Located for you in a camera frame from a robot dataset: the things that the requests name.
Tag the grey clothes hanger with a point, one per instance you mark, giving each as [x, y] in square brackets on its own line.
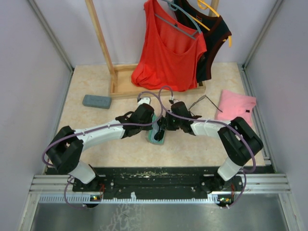
[183, 22]

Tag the yellow clothes hanger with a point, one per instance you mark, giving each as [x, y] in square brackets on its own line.
[211, 16]

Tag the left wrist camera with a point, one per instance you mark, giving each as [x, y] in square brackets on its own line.
[144, 100]

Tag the wooden clothes rack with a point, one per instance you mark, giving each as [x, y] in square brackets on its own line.
[120, 83]

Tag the black maroon-trimmed tank top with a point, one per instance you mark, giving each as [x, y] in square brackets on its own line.
[215, 32]

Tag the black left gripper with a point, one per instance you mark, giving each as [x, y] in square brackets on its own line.
[147, 128]

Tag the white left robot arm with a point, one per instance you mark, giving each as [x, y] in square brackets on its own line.
[67, 146]

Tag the grey glasses case green lining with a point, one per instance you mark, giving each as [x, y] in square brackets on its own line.
[150, 135]

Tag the blue-grey glasses case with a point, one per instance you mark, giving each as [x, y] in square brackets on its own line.
[95, 101]

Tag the black frame eyeglasses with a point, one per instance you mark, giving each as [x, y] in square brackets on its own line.
[161, 128]

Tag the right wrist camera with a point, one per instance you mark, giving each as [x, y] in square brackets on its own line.
[173, 100]

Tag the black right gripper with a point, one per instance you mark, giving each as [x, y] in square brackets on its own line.
[168, 126]

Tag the red tank top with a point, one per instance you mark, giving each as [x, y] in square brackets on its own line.
[170, 52]

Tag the folded pink t-shirt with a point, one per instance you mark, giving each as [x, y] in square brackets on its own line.
[232, 105]

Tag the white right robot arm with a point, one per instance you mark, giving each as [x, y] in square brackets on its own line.
[241, 143]

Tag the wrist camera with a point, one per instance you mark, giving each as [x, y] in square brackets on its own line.
[173, 100]
[144, 100]

